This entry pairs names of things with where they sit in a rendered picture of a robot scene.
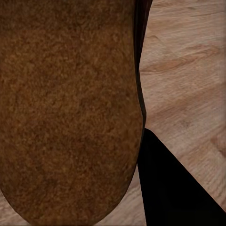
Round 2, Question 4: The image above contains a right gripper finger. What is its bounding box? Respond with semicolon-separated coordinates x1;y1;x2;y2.
137;128;226;226

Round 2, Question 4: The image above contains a sandal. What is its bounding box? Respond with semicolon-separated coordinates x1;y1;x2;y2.
0;0;153;226

